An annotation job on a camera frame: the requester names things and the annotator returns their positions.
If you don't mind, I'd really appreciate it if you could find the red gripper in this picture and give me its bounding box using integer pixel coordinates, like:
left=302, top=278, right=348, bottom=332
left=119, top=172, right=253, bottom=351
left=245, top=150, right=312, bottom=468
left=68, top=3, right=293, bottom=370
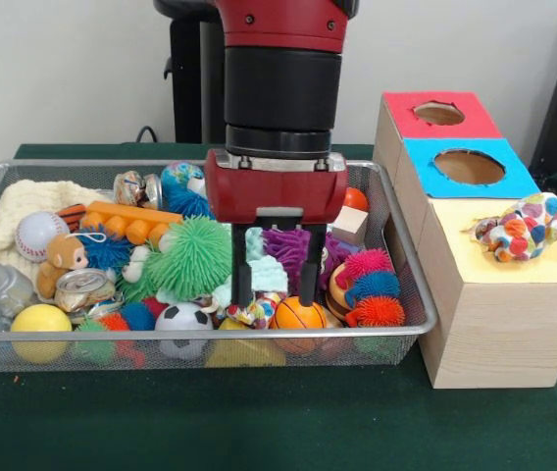
left=203, top=157, right=350, bottom=308

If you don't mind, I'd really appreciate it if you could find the mint green cloth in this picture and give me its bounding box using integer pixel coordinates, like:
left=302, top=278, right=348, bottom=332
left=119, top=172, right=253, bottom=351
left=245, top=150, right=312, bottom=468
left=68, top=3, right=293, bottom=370
left=155, top=226, right=290, bottom=313

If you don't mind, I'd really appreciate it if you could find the polka dot cloth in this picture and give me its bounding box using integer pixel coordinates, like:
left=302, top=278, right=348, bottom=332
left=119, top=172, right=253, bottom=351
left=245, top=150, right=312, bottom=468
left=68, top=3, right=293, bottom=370
left=474, top=191, right=557, bottom=264
left=227, top=291, right=284, bottom=330

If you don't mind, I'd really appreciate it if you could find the shallow silver mesh bin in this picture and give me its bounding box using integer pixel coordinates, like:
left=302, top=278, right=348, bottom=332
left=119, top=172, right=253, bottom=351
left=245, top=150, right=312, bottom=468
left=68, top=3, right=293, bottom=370
left=0, top=159, right=439, bottom=374

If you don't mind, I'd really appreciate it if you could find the wooden box with three holes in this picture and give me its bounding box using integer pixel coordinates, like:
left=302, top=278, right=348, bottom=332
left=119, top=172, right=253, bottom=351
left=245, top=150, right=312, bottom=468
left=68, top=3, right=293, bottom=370
left=372, top=89, right=557, bottom=390

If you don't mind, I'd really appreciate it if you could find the orange mini basketball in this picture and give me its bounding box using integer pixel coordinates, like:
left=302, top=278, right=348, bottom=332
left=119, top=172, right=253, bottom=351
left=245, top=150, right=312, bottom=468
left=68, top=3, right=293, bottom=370
left=269, top=295, right=328, bottom=354

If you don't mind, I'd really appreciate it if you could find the purple spiky toy with eyes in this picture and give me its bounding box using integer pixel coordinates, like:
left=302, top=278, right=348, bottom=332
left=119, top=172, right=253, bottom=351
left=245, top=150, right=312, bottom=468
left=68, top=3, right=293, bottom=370
left=262, top=226, right=353, bottom=293

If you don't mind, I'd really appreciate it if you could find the green spiky rubber ball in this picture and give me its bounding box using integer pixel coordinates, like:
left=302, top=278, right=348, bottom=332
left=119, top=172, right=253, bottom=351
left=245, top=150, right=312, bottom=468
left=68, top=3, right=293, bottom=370
left=145, top=218, right=234, bottom=298

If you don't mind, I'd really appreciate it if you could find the multicolour spiky caterpillar toy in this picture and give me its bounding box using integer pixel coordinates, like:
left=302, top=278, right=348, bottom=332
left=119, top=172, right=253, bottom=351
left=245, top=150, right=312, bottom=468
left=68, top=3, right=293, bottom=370
left=344, top=248, right=406, bottom=328

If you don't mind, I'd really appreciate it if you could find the small soccer ball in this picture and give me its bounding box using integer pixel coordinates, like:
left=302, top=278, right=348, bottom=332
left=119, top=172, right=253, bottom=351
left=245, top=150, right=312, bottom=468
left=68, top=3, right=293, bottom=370
left=154, top=302, right=215, bottom=362

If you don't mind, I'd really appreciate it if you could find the dark green tablecloth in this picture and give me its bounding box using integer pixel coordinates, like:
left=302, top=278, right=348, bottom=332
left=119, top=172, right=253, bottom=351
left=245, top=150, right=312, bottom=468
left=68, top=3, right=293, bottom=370
left=0, top=142, right=557, bottom=471

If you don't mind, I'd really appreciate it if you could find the orange plastic building brick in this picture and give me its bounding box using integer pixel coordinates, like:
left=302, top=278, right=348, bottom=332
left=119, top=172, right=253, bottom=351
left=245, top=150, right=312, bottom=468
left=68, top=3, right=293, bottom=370
left=79, top=199, right=184, bottom=245

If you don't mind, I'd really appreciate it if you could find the yellow ball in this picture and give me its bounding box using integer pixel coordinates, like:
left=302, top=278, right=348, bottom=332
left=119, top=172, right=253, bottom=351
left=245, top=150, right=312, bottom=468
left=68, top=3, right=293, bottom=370
left=10, top=303, right=73, bottom=364

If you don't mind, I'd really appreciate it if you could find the white baseball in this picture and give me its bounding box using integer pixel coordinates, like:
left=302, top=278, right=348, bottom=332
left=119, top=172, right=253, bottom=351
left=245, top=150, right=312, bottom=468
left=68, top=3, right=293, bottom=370
left=15, top=211, right=71, bottom=261

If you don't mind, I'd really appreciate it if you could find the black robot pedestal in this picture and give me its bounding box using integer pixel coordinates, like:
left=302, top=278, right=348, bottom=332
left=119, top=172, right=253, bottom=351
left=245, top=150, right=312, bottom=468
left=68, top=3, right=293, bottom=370
left=153, top=0, right=361, bottom=145

